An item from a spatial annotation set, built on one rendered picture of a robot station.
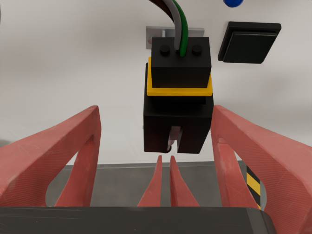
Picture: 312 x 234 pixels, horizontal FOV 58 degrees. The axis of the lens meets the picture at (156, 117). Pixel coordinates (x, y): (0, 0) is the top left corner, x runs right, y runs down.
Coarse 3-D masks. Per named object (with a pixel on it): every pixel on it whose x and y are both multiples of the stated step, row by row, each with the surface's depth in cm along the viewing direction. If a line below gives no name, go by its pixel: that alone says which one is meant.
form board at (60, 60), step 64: (0, 0) 20; (64, 0) 20; (128, 0) 20; (192, 0) 20; (256, 0) 20; (0, 64) 26; (64, 64) 26; (128, 64) 26; (256, 64) 26; (0, 128) 38; (128, 128) 37
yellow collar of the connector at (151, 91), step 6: (150, 60) 16; (150, 66) 16; (150, 72) 16; (210, 72) 16; (150, 78) 16; (210, 78) 16; (150, 84) 16; (210, 84) 16; (150, 90) 15; (156, 90) 15; (162, 90) 15; (168, 90) 15; (174, 90) 15; (180, 90) 15; (186, 90) 15; (192, 90) 15; (198, 90) 15; (204, 90) 15; (210, 90) 15
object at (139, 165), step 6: (162, 162) 49; (168, 162) 49; (180, 162) 49; (186, 162) 48; (192, 162) 48; (198, 162) 48; (204, 162) 48; (210, 162) 48; (240, 162) 47; (66, 168) 51; (102, 168) 51; (108, 168) 50
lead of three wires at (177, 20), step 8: (152, 0) 11; (160, 0) 11; (168, 0) 11; (160, 8) 12; (168, 8) 12; (176, 8) 12; (176, 16) 12; (184, 16) 12; (176, 24) 12; (184, 24) 13; (176, 32) 13; (184, 32) 13; (176, 40) 13; (184, 40) 13; (176, 48) 14; (184, 48) 14
